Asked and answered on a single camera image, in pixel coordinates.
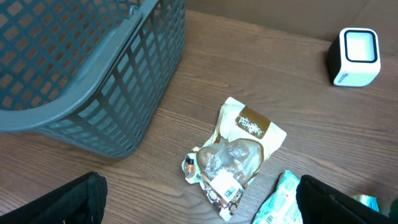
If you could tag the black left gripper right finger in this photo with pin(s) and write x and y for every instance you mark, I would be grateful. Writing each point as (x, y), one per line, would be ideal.
(321, 203)

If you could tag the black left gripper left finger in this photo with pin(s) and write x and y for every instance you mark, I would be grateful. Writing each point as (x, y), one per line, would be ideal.
(82, 200)

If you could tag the white green snack package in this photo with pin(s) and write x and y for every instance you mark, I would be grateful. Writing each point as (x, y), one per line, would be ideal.
(281, 206)

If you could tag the teal tissue pack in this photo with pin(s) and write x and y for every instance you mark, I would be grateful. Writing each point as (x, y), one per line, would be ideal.
(368, 201)

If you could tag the brown labelled food package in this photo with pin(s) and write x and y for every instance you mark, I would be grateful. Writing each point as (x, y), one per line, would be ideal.
(231, 158)

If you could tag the white barcode scanner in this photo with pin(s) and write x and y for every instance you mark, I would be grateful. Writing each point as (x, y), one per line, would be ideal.
(353, 57)

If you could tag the grey plastic mesh basket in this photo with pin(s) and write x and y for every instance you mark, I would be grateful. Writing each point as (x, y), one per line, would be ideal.
(90, 73)

